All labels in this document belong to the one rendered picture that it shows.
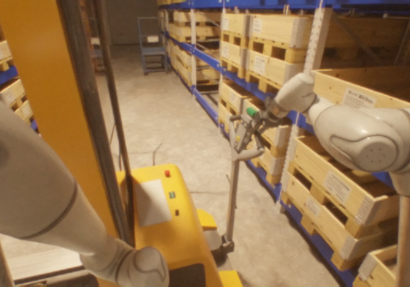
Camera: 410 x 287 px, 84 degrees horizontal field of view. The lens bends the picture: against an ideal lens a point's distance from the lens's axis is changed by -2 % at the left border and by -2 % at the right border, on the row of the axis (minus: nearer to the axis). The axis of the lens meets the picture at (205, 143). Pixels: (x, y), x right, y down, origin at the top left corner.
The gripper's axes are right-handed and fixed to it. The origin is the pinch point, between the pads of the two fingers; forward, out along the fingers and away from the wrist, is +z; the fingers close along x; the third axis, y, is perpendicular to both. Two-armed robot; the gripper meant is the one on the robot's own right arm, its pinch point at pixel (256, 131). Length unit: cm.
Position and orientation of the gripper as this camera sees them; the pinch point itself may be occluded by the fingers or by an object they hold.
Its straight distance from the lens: 125.1
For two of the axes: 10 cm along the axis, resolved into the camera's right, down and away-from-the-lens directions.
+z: -3.8, 5.3, 7.6
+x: 9.2, 1.1, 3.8
